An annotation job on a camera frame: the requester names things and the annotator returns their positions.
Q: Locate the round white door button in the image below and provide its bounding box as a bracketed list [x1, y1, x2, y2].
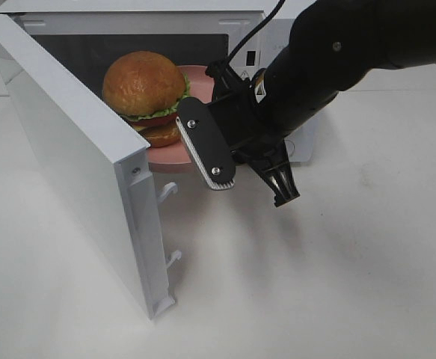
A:
[285, 140, 295, 157]

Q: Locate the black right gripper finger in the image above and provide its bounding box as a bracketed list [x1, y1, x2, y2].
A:
[206, 60, 254, 103]
[249, 141, 300, 207]

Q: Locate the pink round plate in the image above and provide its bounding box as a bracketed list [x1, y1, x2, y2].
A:
[147, 65, 214, 174]

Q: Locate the burger with lettuce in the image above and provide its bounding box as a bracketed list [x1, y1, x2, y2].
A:
[102, 51, 191, 148]

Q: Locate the white microwave door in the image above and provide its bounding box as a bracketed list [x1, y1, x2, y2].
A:
[0, 14, 181, 318]

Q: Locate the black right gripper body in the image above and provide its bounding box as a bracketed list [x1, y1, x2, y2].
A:
[207, 80, 289, 165]

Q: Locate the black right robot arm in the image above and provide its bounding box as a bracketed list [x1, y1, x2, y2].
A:
[206, 1, 436, 206]

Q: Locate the white warning label sticker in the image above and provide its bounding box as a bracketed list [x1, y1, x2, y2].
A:
[236, 67, 256, 79]

